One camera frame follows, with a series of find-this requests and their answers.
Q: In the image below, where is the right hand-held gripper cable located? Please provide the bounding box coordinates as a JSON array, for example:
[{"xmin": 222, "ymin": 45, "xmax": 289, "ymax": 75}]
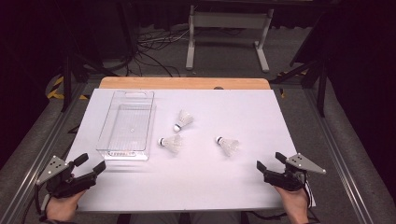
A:
[{"xmin": 302, "ymin": 174, "xmax": 314, "ymax": 210}]

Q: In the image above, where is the left hand-held gripper cable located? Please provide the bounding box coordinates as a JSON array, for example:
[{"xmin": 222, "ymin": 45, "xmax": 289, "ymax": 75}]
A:
[{"xmin": 33, "ymin": 185, "xmax": 52, "ymax": 217}]

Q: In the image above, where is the white table board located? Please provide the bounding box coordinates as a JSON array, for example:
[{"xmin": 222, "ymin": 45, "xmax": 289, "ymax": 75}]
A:
[{"xmin": 65, "ymin": 88, "xmax": 317, "ymax": 214}]

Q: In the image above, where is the person's right hand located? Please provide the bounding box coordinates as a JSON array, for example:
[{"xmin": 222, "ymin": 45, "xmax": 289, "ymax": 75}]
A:
[{"xmin": 274, "ymin": 186, "xmax": 311, "ymax": 224}]

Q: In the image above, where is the white metal stand frame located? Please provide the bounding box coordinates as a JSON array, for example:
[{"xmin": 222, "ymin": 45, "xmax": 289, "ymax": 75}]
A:
[{"xmin": 185, "ymin": 4, "xmax": 276, "ymax": 74}]

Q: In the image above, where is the yellow black floor tape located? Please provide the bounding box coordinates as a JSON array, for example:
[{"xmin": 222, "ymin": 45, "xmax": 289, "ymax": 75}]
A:
[{"xmin": 46, "ymin": 76, "xmax": 90, "ymax": 101}]

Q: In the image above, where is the person's left hand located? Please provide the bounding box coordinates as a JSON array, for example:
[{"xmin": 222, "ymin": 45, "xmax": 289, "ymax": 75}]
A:
[{"xmin": 45, "ymin": 189, "xmax": 88, "ymax": 223}]

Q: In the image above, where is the aluminium floor rail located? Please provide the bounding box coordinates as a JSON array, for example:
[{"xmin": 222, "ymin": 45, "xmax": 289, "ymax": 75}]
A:
[
  {"xmin": 303, "ymin": 88, "xmax": 375, "ymax": 224},
  {"xmin": 0, "ymin": 81, "xmax": 92, "ymax": 224}
]

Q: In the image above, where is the hand-held gripper cable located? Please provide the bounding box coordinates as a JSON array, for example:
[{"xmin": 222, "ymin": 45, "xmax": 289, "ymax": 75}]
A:
[
  {"xmin": 302, "ymin": 174, "xmax": 314, "ymax": 210},
  {"xmin": 33, "ymin": 185, "xmax": 52, "ymax": 217}
]

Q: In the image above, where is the black tripod stand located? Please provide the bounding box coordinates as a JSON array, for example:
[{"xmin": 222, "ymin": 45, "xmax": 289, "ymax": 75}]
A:
[
  {"xmin": 60, "ymin": 50, "xmax": 120, "ymax": 113},
  {"xmin": 269, "ymin": 59, "xmax": 329, "ymax": 119}
]

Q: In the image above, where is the bundle of floor cables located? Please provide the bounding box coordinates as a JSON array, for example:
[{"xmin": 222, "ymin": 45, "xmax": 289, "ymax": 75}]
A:
[{"xmin": 125, "ymin": 26, "xmax": 191, "ymax": 78}]

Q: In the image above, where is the white shuttlecock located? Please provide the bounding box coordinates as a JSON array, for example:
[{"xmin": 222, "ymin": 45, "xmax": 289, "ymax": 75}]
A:
[
  {"xmin": 157, "ymin": 133, "xmax": 184, "ymax": 154},
  {"xmin": 215, "ymin": 134, "xmax": 240, "ymax": 158},
  {"xmin": 173, "ymin": 108, "xmax": 195, "ymax": 133}
]

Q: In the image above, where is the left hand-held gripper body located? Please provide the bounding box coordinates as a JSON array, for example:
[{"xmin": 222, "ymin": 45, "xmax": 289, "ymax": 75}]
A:
[{"xmin": 35, "ymin": 154, "xmax": 98, "ymax": 199}]

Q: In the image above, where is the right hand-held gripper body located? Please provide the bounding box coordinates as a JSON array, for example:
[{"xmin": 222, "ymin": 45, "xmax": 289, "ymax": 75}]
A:
[{"xmin": 262, "ymin": 152, "xmax": 328, "ymax": 192}]

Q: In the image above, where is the clear plastic bin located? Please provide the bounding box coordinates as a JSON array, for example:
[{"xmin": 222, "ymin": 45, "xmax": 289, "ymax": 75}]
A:
[{"xmin": 95, "ymin": 90, "xmax": 158, "ymax": 162}]

